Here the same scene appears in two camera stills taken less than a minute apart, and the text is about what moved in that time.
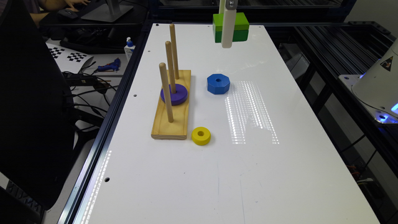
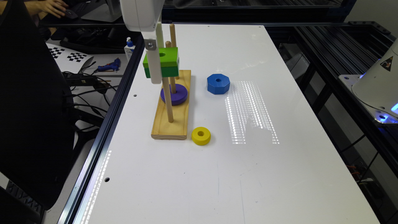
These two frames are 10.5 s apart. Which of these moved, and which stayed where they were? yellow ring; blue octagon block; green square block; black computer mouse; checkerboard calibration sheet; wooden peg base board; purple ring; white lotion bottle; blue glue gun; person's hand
Moved: person's hand; green square block
Stayed: blue octagon block; white lotion bottle; yellow ring; checkerboard calibration sheet; blue glue gun; wooden peg base board; black computer mouse; purple ring
